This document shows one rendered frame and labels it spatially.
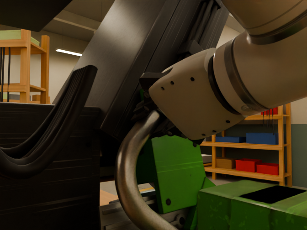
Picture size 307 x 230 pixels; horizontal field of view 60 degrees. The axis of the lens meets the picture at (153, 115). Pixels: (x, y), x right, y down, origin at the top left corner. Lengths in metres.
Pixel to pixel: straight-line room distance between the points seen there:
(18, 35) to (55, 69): 7.23
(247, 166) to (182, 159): 5.47
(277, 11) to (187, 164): 0.33
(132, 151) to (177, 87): 0.11
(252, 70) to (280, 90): 0.03
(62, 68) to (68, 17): 2.50
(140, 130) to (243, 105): 0.17
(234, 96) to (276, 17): 0.09
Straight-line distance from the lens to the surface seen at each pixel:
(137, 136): 0.38
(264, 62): 0.25
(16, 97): 9.22
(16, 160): 0.22
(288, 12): 0.22
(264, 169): 5.79
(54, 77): 10.40
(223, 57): 0.28
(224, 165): 6.23
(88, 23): 9.04
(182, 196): 0.46
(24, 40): 3.11
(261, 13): 0.22
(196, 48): 0.54
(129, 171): 0.36
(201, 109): 0.32
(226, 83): 0.27
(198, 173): 0.50
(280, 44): 0.23
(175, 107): 0.34
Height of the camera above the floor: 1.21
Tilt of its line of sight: 2 degrees up
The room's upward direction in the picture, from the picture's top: straight up
